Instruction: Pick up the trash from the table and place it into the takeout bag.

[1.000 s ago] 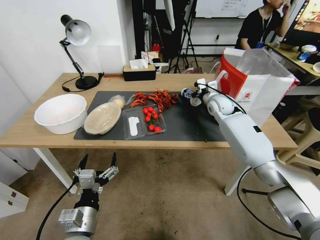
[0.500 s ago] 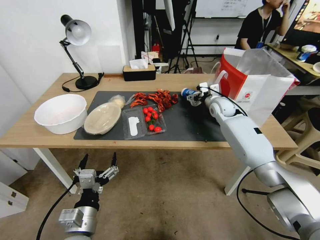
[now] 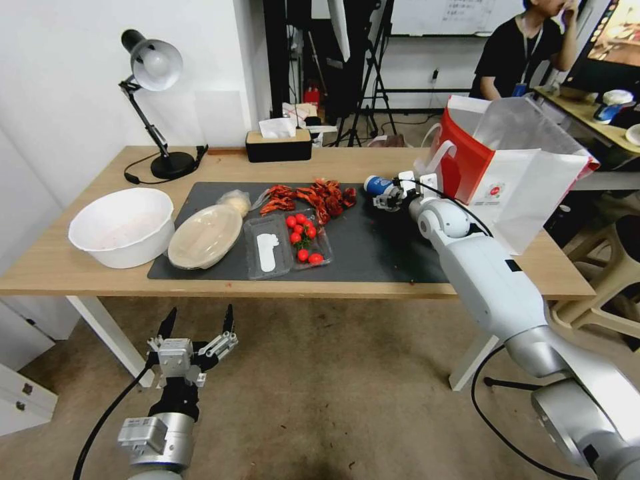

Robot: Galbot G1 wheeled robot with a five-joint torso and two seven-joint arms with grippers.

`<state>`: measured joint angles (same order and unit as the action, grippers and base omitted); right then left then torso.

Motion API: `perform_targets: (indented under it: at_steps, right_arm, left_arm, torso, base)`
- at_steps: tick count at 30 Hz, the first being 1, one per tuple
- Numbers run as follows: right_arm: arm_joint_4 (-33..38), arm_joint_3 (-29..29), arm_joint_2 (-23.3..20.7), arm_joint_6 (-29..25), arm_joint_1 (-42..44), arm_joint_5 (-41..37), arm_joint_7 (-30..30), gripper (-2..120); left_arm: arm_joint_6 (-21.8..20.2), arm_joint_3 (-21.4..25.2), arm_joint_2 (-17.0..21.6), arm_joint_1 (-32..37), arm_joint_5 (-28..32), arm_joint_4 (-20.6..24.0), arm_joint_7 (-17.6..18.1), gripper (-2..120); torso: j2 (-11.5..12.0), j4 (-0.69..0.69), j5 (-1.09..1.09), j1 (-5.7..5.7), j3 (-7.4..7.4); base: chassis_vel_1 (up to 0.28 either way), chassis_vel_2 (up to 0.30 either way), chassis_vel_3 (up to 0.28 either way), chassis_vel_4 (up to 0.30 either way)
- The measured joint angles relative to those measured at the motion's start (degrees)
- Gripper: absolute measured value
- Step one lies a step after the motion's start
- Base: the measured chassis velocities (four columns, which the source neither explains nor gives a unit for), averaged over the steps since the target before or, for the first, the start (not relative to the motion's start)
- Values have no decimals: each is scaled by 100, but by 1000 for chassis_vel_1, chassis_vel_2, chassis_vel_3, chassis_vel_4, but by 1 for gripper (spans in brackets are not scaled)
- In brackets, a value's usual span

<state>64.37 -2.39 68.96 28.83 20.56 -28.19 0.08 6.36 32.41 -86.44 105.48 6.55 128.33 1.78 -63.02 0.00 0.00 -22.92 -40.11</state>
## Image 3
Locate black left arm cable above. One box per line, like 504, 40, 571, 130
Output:
71, 366, 154, 480

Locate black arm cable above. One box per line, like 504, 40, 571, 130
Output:
71, 366, 154, 480
471, 343, 603, 480

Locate beige plastic stool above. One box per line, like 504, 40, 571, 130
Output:
549, 219, 640, 347

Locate blue white paper cup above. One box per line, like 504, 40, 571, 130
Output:
363, 173, 397, 199

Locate white drawer cabinet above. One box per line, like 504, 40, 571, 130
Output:
0, 295, 59, 437

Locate white plastic bowl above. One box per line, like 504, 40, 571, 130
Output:
67, 187, 175, 269

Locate whiteboard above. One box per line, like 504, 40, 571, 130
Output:
389, 0, 497, 37

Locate white tissue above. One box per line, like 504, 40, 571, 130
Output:
257, 118, 297, 141

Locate dark grey table mat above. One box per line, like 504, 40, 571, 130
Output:
146, 181, 454, 285

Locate computer monitor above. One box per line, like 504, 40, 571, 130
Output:
569, 0, 640, 97

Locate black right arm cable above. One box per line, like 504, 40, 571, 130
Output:
471, 343, 603, 480

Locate black white desk lamp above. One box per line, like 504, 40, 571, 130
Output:
117, 28, 197, 181

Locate black stand foot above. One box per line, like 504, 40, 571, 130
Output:
483, 377, 537, 391

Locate black lamp cable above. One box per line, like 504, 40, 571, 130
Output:
123, 143, 209, 185

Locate person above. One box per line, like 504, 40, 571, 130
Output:
469, 0, 582, 102

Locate clear disposable takeout box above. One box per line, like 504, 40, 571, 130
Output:
243, 209, 335, 281

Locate blue white mug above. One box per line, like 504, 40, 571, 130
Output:
593, 89, 637, 125

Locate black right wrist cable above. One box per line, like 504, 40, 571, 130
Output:
399, 177, 495, 238

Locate black wooden tissue box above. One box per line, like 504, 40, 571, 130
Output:
244, 129, 313, 164

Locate brown oval lidded container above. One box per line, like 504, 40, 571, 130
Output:
167, 207, 243, 271

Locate red white delivery bag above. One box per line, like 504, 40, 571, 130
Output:
412, 93, 601, 257

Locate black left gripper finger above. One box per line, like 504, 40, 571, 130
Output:
145, 307, 179, 354
195, 303, 240, 373

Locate clear bag with bun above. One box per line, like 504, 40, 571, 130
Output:
215, 189, 253, 217

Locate white table leg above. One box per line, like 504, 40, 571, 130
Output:
65, 295, 156, 389
448, 333, 502, 392

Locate black tripod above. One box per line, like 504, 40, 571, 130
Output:
333, 0, 402, 149

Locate white box with red marks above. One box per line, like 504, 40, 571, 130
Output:
281, 101, 321, 127

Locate wooden desk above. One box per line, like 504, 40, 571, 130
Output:
531, 85, 640, 173

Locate white photo umbrella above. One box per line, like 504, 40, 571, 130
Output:
325, 0, 352, 64

